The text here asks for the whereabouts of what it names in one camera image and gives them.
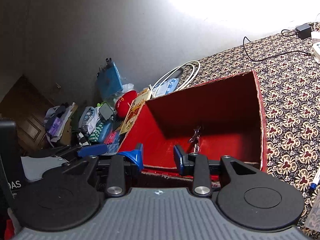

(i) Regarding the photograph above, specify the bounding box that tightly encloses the blue notebook bag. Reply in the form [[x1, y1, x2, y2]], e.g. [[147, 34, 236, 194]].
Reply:
[[97, 58, 123, 100]]

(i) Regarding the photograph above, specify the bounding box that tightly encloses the black adapter cable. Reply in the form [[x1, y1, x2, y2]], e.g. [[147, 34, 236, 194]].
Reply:
[[242, 28, 313, 63]]

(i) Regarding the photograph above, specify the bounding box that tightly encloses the clear plastic bag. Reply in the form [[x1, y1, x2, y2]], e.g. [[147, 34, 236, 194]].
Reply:
[[304, 199, 320, 231]]

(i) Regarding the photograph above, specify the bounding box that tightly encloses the wooden door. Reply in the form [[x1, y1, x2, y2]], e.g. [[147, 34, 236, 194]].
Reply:
[[1, 75, 53, 156]]

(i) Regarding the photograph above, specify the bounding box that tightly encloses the yellow printed card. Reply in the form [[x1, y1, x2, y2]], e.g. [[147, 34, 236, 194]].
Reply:
[[120, 88, 152, 134]]

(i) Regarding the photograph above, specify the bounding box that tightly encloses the red plush cushion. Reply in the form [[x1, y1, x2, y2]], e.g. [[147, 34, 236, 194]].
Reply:
[[115, 90, 137, 119]]

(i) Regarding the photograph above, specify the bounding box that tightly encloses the white coiled cable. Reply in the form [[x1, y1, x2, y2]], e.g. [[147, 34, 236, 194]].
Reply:
[[151, 60, 201, 98]]

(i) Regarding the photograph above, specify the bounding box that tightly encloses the black power adapter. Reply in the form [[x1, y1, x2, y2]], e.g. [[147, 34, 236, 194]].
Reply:
[[295, 23, 312, 40]]

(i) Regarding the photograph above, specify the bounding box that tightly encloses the blue white packet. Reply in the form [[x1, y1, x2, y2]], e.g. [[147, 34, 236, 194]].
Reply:
[[152, 78, 178, 98]]

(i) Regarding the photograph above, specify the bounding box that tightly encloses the blue glasses case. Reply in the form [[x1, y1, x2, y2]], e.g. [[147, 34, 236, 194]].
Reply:
[[97, 120, 113, 143]]

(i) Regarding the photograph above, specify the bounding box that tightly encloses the white power strip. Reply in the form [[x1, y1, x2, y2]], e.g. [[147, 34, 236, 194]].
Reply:
[[311, 31, 320, 64]]

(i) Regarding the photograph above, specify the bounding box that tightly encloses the blue capped marker pen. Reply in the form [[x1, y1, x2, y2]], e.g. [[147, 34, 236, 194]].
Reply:
[[309, 167, 320, 191]]

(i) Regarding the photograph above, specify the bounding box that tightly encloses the pile of clothes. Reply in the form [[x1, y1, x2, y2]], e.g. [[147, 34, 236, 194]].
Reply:
[[44, 103, 106, 147]]

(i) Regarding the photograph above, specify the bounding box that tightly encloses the red cardboard box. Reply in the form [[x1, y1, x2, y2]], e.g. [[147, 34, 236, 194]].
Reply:
[[119, 71, 267, 178]]

